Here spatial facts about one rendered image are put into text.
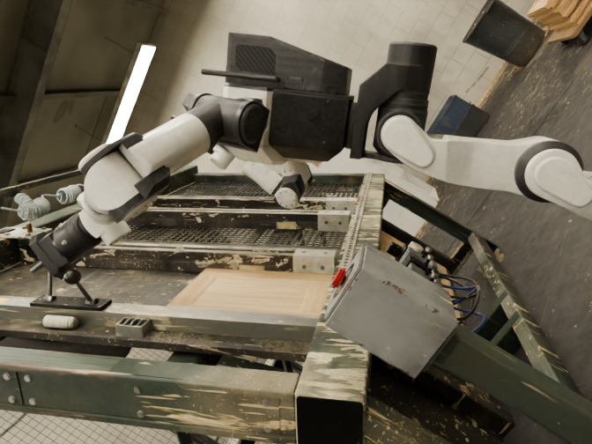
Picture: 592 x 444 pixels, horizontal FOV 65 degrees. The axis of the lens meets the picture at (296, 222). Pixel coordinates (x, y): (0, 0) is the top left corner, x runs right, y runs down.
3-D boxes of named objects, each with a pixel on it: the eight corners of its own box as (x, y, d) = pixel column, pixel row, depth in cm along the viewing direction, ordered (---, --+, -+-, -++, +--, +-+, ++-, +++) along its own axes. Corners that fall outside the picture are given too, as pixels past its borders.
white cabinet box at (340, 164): (440, 201, 485) (272, 103, 492) (409, 244, 505) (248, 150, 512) (435, 188, 542) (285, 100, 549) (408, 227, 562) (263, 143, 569)
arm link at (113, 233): (84, 261, 106) (118, 236, 102) (56, 222, 105) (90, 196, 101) (113, 247, 116) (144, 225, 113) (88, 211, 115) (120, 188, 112)
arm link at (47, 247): (17, 242, 107) (49, 217, 104) (46, 231, 116) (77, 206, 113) (50, 286, 109) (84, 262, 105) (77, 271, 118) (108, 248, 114)
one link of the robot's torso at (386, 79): (436, 48, 115) (365, 42, 118) (441, 43, 103) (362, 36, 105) (416, 159, 123) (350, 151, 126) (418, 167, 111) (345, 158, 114)
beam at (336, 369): (365, 456, 78) (366, 401, 75) (295, 448, 80) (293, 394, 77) (384, 190, 286) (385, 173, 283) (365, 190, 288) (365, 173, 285)
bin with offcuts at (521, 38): (557, 23, 437) (497, -12, 439) (522, 72, 455) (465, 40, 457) (542, 28, 485) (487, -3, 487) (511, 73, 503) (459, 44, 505)
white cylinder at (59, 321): (43, 329, 112) (71, 331, 111) (40, 318, 111) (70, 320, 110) (51, 323, 115) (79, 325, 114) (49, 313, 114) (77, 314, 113)
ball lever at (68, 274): (97, 311, 114) (71, 278, 104) (83, 310, 114) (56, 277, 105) (104, 299, 116) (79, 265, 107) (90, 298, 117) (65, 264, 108)
